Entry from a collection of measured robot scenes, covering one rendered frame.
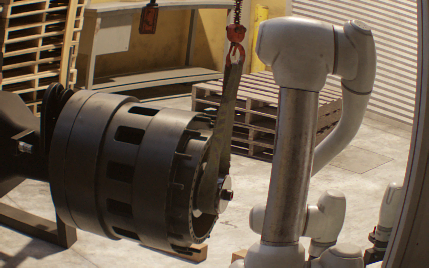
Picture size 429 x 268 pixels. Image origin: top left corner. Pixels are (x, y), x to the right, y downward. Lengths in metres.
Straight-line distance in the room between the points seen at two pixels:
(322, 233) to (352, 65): 0.56
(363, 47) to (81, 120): 1.22
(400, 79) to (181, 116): 5.62
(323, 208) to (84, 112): 0.98
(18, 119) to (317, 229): 1.42
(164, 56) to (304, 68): 7.08
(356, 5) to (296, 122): 6.63
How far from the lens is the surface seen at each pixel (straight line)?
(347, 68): 1.75
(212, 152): 2.54
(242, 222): 4.80
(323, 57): 1.72
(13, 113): 2.96
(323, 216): 2.06
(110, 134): 2.55
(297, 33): 1.72
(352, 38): 1.73
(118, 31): 7.37
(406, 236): 1.72
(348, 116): 1.86
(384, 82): 8.17
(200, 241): 2.68
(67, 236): 3.99
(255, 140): 6.23
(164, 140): 2.49
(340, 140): 1.90
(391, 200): 2.22
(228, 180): 2.65
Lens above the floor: 1.70
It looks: 14 degrees down
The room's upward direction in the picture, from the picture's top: 5 degrees clockwise
